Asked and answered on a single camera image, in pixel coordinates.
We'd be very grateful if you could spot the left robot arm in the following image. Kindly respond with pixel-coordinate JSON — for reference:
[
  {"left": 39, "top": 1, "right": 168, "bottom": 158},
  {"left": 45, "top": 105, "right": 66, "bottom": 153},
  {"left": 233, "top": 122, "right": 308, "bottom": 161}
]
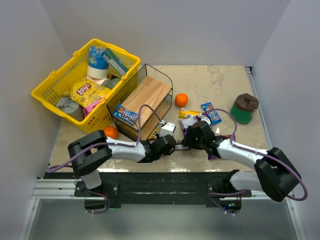
[{"left": 67, "top": 130, "right": 177, "bottom": 190}]

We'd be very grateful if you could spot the pink tissue roll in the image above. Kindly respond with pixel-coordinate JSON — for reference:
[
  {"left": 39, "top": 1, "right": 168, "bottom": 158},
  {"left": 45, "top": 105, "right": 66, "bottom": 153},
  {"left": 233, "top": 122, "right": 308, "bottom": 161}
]
[{"left": 86, "top": 75, "right": 110, "bottom": 87}]

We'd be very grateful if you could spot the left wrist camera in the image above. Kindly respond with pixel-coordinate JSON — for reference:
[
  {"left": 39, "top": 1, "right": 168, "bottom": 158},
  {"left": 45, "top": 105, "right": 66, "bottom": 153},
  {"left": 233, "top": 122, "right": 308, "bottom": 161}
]
[{"left": 159, "top": 120, "right": 176, "bottom": 137}]

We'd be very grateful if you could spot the small yellow snack bar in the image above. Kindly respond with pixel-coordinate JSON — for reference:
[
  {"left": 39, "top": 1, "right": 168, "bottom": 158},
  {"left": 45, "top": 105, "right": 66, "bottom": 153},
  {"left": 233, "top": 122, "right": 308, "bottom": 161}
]
[{"left": 178, "top": 107, "right": 202, "bottom": 118}]

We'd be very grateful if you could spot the orange near shelf back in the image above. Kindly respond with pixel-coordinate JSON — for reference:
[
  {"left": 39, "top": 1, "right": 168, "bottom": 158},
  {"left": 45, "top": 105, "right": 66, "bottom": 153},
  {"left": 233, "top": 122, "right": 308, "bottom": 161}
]
[{"left": 174, "top": 93, "right": 189, "bottom": 108}]

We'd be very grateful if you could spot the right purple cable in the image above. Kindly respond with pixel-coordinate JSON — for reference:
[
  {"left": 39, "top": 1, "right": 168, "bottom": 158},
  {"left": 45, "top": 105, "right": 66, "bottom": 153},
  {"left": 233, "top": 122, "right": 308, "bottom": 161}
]
[{"left": 206, "top": 108, "right": 309, "bottom": 201}]

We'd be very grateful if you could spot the yellow M&M's bag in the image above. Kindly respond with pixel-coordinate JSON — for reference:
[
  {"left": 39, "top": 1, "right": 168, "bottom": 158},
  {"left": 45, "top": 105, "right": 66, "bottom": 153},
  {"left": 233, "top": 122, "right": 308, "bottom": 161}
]
[{"left": 148, "top": 128, "right": 160, "bottom": 140}]

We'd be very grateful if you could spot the grey crumpled cloth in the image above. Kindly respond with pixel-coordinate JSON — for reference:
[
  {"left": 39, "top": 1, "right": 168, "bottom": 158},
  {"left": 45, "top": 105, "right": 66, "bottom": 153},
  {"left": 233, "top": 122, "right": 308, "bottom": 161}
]
[{"left": 55, "top": 96, "right": 83, "bottom": 122}]

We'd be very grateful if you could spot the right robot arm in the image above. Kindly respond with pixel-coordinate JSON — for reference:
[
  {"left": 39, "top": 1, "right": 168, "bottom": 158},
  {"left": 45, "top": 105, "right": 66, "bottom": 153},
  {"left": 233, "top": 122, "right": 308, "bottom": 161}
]
[{"left": 182, "top": 121, "right": 302, "bottom": 202}]

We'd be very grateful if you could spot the orange near basket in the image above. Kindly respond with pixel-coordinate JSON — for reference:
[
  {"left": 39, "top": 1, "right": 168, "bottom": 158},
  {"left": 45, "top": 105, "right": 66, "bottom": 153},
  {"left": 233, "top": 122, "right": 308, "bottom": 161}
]
[{"left": 103, "top": 125, "right": 119, "bottom": 139}]

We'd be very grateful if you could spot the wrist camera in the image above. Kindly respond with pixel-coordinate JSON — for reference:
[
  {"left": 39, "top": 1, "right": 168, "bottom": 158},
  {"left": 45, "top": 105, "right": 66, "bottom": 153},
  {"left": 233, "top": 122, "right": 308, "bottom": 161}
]
[
  {"left": 197, "top": 114, "right": 211, "bottom": 125},
  {"left": 159, "top": 120, "right": 176, "bottom": 137}
]

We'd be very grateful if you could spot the green cup brown lid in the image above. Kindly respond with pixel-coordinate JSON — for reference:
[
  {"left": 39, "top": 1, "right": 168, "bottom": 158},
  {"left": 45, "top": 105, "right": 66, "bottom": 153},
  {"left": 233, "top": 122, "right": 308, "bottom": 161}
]
[{"left": 230, "top": 93, "right": 259, "bottom": 124}]

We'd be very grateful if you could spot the brown chocolate bag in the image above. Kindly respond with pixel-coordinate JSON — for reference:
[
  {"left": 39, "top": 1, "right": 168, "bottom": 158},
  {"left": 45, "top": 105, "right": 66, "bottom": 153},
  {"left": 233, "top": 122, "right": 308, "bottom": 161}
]
[{"left": 175, "top": 144, "right": 191, "bottom": 151}]

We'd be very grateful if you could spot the pink package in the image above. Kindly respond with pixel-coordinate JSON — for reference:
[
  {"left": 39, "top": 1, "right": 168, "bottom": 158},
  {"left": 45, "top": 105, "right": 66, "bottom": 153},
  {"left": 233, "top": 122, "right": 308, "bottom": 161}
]
[{"left": 83, "top": 98, "right": 103, "bottom": 119}]

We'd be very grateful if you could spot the green round ball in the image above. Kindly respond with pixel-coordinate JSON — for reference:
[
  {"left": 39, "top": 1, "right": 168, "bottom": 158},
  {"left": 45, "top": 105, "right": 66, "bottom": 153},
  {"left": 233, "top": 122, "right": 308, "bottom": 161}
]
[{"left": 107, "top": 77, "right": 121, "bottom": 90}]

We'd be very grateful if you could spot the teal box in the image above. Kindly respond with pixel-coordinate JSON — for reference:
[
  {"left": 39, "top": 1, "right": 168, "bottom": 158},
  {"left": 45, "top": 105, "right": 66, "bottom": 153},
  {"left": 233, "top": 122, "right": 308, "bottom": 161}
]
[{"left": 101, "top": 48, "right": 128, "bottom": 77}]

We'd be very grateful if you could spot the yellow Lay's chips bag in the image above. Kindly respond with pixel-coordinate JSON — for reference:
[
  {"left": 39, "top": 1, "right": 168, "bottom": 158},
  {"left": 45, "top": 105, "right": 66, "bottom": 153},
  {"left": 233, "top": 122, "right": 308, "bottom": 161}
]
[{"left": 64, "top": 78, "right": 111, "bottom": 108}]

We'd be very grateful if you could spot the purple Fox's candy bag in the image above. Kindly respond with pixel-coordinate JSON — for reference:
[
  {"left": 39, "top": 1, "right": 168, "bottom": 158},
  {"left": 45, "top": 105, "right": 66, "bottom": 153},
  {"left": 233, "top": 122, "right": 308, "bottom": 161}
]
[{"left": 179, "top": 115, "right": 200, "bottom": 137}]

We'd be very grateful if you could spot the wood and wire shelf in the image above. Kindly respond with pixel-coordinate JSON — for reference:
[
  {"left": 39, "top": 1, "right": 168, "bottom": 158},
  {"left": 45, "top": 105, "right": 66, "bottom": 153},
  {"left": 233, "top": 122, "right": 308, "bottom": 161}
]
[{"left": 107, "top": 64, "right": 173, "bottom": 141}]

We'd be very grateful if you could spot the blue m&m's bag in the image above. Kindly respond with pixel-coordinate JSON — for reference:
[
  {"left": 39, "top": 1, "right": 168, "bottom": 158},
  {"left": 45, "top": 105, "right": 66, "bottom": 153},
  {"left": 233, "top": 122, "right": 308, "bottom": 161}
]
[
  {"left": 112, "top": 103, "right": 139, "bottom": 125},
  {"left": 200, "top": 102, "right": 222, "bottom": 125}
]

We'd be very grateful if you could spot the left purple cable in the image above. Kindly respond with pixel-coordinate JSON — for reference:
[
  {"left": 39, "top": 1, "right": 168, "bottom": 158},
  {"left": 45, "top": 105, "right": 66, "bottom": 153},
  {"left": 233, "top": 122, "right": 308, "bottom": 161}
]
[{"left": 46, "top": 104, "right": 163, "bottom": 174}]

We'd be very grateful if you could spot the yellow plastic basket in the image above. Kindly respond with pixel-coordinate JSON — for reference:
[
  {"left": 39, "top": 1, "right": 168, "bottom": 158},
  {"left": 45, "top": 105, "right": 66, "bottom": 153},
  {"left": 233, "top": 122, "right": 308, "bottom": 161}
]
[{"left": 31, "top": 38, "right": 141, "bottom": 134}]

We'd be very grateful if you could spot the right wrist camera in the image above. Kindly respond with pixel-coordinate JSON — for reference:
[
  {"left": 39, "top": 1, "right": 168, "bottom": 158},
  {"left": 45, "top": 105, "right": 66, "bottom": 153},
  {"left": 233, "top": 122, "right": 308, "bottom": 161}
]
[{"left": 197, "top": 114, "right": 211, "bottom": 125}]

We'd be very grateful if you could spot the purple cable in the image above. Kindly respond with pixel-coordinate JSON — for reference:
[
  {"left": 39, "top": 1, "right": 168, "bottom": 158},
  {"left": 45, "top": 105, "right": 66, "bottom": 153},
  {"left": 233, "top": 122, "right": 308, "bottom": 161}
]
[
  {"left": 206, "top": 108, "right": 309, "bottom": 201},
  {"left": 46, "top": 104, "right": 163, "bottom": 174}
]

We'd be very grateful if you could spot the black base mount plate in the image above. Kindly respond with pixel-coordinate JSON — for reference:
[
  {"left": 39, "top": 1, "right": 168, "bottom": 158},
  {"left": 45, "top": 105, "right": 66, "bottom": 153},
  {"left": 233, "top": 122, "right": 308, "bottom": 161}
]
[{"left": 72, "top": 171, "right": 252, "bottom": 210}]

